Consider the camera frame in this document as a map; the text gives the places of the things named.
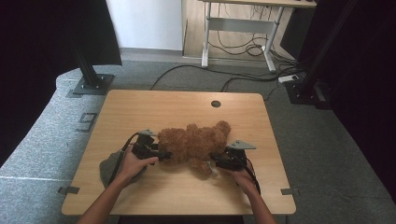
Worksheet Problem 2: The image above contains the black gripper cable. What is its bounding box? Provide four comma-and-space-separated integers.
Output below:
237, 154, 262, 196
107, 132, 140, 187

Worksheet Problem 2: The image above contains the long black floor cable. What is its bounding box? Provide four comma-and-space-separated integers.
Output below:
149, 63, 300, 91

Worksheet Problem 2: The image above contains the white sewn-in label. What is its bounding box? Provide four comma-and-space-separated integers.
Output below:
208, 163, 221, 178

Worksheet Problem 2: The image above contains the tangle of black cables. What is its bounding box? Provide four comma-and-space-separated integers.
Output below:
207, 29, 273, 58

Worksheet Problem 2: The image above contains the white desk frame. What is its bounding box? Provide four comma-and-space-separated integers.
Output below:
199, 0, 318, 74

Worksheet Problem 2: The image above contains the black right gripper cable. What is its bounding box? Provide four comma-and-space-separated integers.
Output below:
237, 154, 262, 196

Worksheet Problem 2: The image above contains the white power strip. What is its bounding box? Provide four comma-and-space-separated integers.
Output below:
277, 74, 300, 84

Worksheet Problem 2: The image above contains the person's right hand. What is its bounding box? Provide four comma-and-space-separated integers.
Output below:
228, 167, 260, 198

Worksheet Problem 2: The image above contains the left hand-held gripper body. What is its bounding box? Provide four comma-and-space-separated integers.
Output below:
131, 128, 161, 161

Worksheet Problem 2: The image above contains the grey cloth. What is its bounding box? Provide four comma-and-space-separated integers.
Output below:
99, 150, 148, 189

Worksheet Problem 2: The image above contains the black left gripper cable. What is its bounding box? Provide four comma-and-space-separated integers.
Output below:
107, 132, 140, 187

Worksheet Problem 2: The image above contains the dark curtain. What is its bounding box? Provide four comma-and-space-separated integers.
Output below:
0, 0, 123, 169
279, 0, 396, 203

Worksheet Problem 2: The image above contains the brown teddy bear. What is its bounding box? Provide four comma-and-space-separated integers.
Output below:
156, 119, 233, 180

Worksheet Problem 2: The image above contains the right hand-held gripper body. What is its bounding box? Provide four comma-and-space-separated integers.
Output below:
217, 139, 257, 172

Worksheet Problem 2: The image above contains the black stand with slanted post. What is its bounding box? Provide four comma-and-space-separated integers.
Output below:
284, 0, 359, 110

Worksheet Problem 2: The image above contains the short black floor cable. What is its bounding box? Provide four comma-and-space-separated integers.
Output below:
220, 74, 295, 93

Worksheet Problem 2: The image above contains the light wooden panel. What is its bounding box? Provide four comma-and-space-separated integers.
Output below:
181, 0, 296, 62

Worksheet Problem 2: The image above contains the black stand with square base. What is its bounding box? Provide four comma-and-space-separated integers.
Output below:
65, 36, 116, 99

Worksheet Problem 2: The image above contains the person's left hand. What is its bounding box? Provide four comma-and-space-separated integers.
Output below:
119, 151, 160, 189

